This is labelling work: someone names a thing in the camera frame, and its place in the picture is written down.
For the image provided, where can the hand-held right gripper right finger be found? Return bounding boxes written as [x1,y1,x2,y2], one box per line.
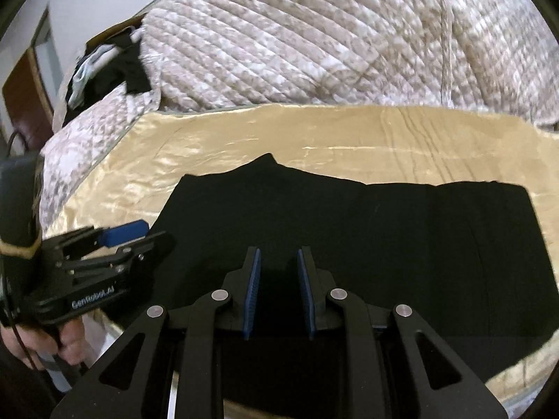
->
[297,245,509,419]

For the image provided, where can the brown wooden headboard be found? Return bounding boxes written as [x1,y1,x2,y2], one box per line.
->
[84,14,146,50]

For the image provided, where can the quilted floral blanket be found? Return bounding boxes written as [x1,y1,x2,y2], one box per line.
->
[39,0,559,228]

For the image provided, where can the person's left hand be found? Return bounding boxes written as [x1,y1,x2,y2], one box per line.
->
[0,316,88,373]

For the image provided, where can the black pants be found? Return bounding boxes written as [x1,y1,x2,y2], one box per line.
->
[109,153,559,406]

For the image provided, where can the brown wooden furniture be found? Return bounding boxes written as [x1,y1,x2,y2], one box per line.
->
[2,47,54,154]

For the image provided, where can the grey door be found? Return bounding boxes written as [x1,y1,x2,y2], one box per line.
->
[30,6,67,112]

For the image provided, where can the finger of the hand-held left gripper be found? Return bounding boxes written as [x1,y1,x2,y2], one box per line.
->
[46,219,149,258]
[53,231,175,273]

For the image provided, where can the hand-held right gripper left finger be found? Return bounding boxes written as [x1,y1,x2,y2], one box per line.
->
[50,247,263,419]

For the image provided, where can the cream satin sheet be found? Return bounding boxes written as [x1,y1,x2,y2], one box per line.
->
[41,104,559,419]

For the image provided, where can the pile of clothes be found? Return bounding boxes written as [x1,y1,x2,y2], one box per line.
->
[63,30,151,110]

